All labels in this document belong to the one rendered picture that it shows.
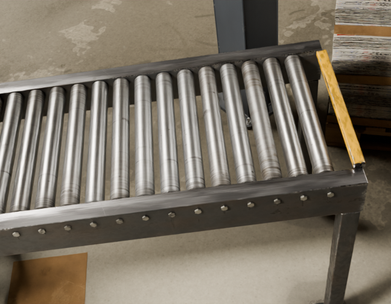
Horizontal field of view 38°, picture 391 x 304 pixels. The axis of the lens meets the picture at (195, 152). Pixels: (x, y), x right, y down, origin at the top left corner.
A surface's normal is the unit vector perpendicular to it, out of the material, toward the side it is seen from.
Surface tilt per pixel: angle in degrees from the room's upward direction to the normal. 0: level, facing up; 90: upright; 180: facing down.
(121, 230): 90
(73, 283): 0
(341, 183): 0
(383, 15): 90
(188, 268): 0
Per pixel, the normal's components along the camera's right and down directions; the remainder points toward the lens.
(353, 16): -0.22, 0.76
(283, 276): -0.11, -0.64
